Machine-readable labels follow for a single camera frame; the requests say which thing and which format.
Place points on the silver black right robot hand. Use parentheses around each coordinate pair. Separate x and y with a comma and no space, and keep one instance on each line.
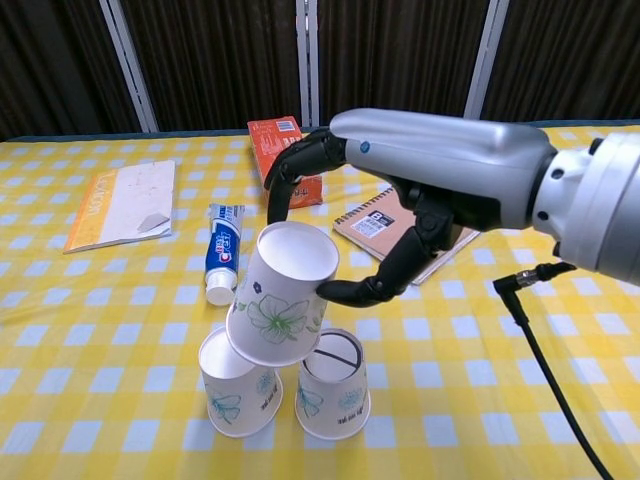
(450,160)

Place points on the white cup green flower print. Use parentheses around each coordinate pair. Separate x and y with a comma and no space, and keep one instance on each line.
(280,310)

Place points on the white cup black line base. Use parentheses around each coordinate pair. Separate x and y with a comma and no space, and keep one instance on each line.
(330,400)

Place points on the white cup blue flower print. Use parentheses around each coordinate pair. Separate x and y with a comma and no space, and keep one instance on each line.
(235,395)

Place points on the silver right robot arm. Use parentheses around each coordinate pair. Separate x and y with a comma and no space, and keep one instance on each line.
(600,200)

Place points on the yellow white checkered tablecloth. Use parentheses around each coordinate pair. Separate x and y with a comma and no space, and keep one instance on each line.
(450,400)

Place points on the dark pleated screen panel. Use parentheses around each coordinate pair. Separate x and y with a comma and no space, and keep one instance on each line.
(575,60)
(215,60)
(395,60)
(55,65)

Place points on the brown spiral notebook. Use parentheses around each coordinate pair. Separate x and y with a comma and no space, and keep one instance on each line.
(360,235)

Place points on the orange cardboard box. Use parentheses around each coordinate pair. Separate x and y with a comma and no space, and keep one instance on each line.
(262,150)

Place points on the blue white toothpaste tube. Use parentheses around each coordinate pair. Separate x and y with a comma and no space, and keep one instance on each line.
(222,250)

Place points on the white yellow paper notepad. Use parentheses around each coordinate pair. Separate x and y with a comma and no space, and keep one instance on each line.
(125,205)

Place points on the white screen frame post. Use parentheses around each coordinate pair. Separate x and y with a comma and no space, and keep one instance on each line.
(307,60)
(484,60)
(131,70)

